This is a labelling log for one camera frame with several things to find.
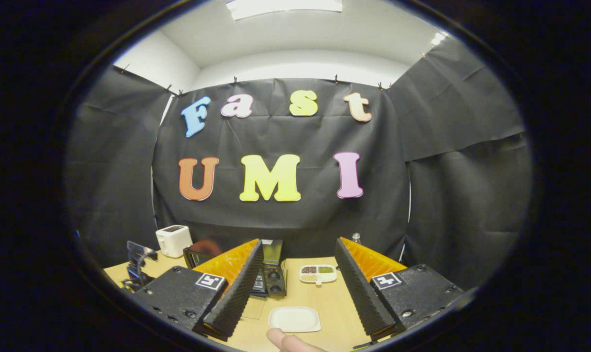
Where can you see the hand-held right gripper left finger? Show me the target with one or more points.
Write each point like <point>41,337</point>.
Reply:
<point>234,298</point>

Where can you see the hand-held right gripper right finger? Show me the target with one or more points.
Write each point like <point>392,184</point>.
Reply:
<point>363,293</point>

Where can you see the white toaster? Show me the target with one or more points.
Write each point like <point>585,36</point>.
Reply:
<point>174,240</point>

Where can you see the black electric oven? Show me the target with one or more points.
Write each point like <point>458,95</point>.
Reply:
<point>274,278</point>

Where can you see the white divided dish of beans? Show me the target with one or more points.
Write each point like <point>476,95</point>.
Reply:
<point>318,274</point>

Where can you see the small ceiling light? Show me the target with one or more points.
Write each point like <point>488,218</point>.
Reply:
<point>438,39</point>

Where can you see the large ceiling light panel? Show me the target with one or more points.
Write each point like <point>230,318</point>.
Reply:
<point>285,7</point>

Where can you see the black backdrop cloth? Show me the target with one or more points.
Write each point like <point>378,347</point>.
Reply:
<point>285,215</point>

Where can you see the white square plate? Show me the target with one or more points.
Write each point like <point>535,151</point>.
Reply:
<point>294,319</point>

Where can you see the clear green label water bottle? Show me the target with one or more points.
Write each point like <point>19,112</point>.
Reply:
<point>357,238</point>

